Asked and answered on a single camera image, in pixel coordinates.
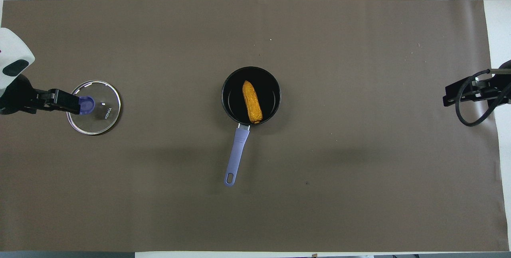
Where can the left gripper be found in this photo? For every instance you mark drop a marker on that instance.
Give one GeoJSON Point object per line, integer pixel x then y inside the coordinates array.
{"type": "Point", "coordinates": [12, 54]}

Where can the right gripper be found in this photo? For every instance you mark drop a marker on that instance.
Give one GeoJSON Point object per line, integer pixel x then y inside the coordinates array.
{"type": "Point", "coordinates": [495, 88]}

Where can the glass lid purple knob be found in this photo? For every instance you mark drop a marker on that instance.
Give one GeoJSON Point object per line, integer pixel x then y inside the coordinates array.
{"type": "Point", "coordinates": [103, 110]}

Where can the yellow corn cob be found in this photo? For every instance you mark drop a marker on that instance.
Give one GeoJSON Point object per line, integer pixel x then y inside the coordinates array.
{"type": "Point", "coordinates": [252, 102]}

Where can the brown table mat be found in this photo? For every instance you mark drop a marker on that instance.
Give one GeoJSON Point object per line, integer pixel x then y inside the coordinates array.
{"type": "Point", "coordinates": [319, 190]}

